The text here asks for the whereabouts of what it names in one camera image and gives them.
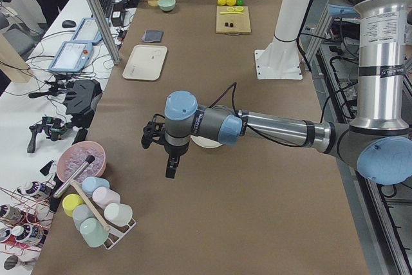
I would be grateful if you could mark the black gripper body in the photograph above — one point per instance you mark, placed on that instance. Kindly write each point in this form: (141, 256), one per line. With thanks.
(175, 149)

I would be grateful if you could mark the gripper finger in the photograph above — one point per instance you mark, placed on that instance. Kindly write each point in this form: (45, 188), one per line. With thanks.
(172, 165)

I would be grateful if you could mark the white speckled plate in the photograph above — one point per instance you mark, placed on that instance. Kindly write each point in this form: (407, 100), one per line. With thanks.
(205, 142)

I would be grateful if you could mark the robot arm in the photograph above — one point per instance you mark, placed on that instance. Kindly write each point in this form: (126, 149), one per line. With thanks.
(375, 142)

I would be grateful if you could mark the cream rectangular tray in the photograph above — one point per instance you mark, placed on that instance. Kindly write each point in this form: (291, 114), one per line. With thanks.
(145, 62)

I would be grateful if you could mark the metal muddler tool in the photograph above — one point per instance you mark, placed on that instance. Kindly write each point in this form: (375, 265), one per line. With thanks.
(58, 192)

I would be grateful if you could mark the pink bowl with ice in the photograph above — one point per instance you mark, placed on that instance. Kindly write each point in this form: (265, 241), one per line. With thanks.
(76, 155)

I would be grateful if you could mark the white cup rack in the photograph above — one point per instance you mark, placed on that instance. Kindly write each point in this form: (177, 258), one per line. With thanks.
(95, 230)

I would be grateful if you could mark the grey folded cloth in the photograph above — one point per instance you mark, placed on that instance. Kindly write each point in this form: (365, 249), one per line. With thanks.
(152, 36)

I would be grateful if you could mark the blue teach pendant near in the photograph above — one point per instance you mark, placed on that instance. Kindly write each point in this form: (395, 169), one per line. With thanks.
(71, 57)

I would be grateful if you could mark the blue teach pendant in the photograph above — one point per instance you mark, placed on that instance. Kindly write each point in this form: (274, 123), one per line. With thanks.
(71, 57)
(87, 30)

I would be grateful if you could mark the blue teach pendant far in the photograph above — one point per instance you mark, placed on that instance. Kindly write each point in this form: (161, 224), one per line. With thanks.
(87, 30)

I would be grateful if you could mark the mint green bowl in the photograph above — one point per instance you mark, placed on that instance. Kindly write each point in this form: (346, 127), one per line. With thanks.
(166, 5)

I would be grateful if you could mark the wooden cutting board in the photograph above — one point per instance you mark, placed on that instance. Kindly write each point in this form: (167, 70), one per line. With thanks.
(241, 22)

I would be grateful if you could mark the yellow lemon outer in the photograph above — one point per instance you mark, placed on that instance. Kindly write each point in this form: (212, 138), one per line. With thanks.
(221, 2)

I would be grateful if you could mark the yellow lemon near lime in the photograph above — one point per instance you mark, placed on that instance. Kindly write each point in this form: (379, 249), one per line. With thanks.
(231, 2)

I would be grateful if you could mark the aluminium frame post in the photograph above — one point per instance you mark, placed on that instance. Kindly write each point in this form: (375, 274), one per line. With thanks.
(96, 10)

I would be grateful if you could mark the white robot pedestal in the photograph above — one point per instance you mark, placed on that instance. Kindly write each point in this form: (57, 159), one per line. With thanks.
(281, 58)

